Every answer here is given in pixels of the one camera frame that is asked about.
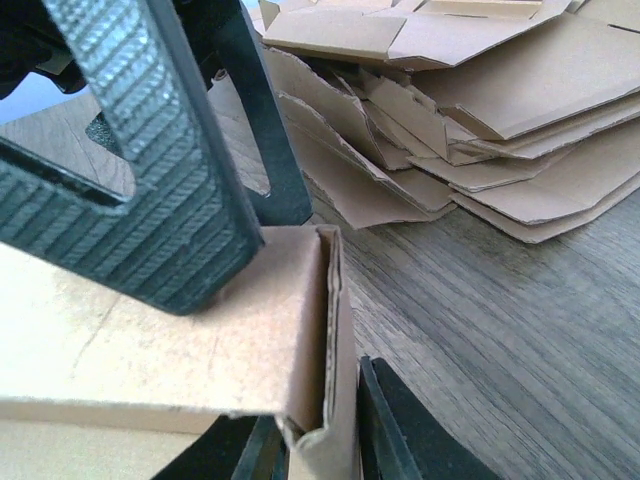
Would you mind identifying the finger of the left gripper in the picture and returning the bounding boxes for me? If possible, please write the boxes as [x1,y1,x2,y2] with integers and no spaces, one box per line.
[177,0,312,225]
[1,1,263,315]

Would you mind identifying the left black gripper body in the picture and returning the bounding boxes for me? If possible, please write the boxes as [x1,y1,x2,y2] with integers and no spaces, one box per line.
[1,0,86,99]

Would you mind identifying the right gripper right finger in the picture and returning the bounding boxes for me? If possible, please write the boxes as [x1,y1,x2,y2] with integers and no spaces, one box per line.
[357,356,499,480]

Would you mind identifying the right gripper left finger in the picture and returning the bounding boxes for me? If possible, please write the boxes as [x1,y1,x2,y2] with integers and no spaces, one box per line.
[153,415,289,480]

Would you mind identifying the cardboard box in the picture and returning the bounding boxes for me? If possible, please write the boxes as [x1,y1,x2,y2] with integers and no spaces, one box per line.
[1,225,361,479]

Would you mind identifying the stack of flat cardboard blanks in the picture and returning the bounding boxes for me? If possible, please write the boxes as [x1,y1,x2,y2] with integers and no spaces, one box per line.
[250,1,639,244]

